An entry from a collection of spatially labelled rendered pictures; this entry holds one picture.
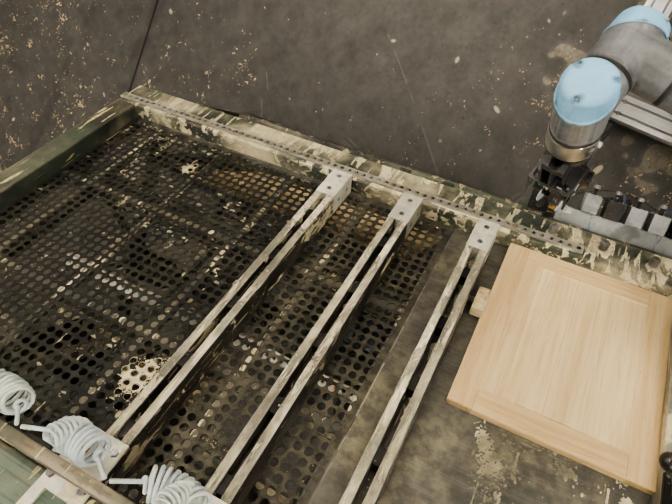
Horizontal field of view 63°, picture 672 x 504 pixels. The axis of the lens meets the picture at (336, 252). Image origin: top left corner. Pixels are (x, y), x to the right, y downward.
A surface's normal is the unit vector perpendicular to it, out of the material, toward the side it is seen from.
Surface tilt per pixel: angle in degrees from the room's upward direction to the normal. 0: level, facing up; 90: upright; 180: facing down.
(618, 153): 0
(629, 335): 57
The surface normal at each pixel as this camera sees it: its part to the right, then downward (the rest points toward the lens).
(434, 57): -0.36, 0.14
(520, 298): 0.04, -0.70
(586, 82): -0.23, -0.34
